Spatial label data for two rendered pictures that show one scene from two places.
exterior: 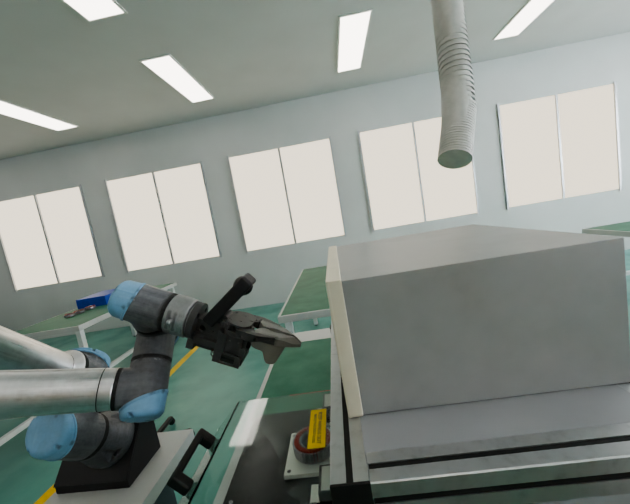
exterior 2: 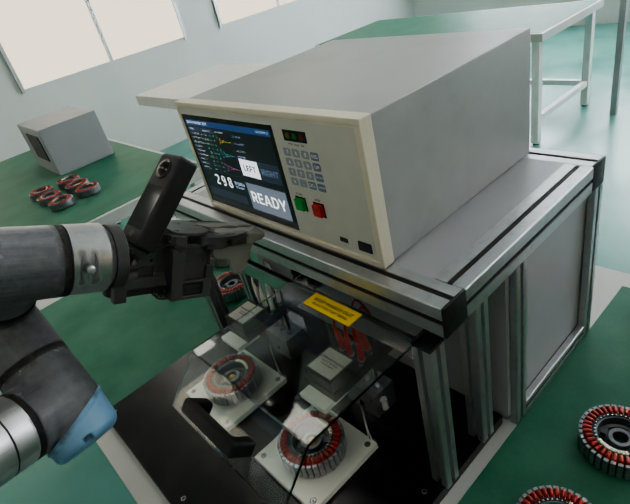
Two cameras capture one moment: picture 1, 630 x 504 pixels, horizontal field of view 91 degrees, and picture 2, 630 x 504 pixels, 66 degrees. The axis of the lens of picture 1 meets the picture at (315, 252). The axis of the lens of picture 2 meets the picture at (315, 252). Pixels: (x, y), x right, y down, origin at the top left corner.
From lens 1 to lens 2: 0.41 m
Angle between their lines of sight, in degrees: 44
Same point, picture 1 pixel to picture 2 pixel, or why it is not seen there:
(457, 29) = not seen: outside the picture
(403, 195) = (58, 15)
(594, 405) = (526, 174)
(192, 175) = not seen: outside the picture
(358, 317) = (385, 154)
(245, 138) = not seen: outside the picture
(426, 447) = (469, 249)
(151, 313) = (50, 267)
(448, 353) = (445, 168)
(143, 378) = (66, 383)
